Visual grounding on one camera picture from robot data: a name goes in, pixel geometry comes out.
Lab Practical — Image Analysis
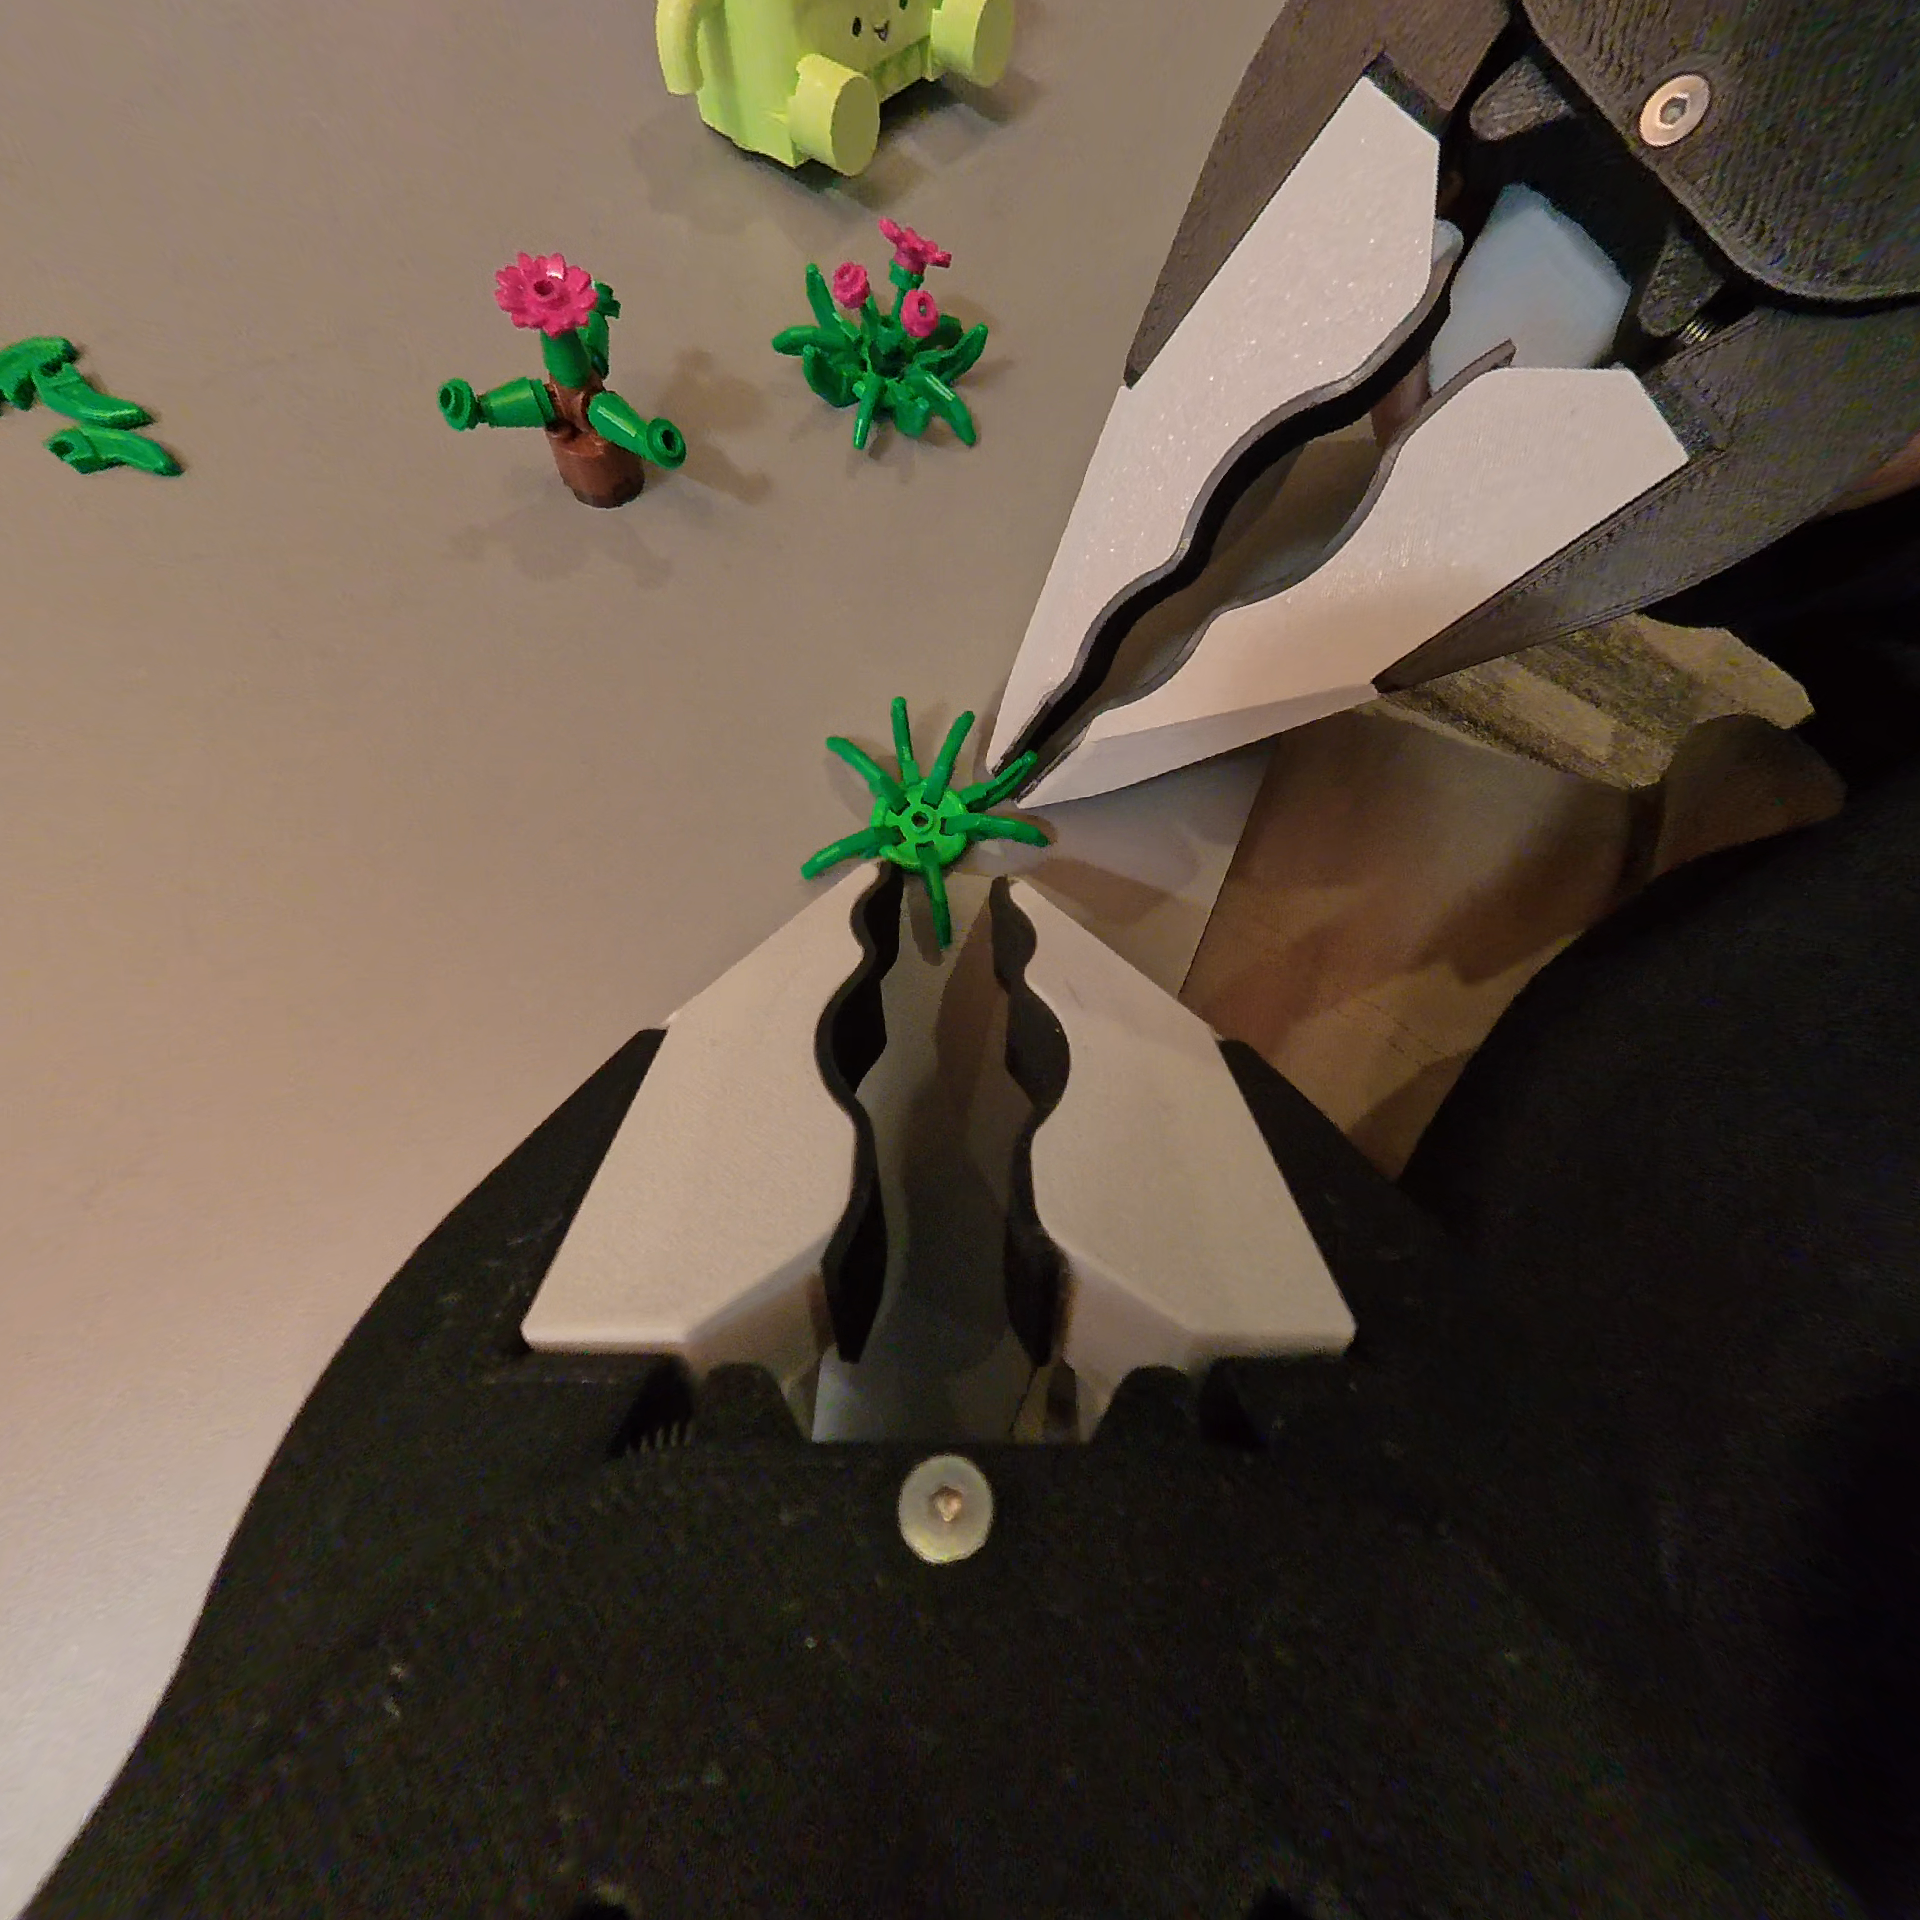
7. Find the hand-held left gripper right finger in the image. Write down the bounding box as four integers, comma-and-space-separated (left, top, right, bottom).
987, 877, 1361, 1430

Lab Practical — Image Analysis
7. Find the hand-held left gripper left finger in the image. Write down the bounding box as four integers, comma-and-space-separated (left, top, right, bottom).
519, 866, 904, 1430

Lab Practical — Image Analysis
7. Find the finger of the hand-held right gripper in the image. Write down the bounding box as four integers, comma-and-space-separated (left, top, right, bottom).
977, 74, 1454, 774
1024, 342, 1691, 815

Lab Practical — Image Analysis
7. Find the green spiky plant base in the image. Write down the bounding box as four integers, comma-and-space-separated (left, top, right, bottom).
800, 694, 1052, 950

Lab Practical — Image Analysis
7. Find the green bush with pink flowers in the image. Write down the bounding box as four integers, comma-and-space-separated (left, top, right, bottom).
773, 217, 992, 453

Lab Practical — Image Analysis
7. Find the lime green brick pot figure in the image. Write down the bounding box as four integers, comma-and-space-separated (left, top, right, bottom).
656, 0, 1016, 178

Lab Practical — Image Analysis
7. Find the pink flower on brown stem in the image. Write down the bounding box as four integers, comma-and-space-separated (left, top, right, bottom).
438, 252, 687, 512

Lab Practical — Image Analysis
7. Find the group of loose green leaves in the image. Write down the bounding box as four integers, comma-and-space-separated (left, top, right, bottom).
0, 335, 185, 479

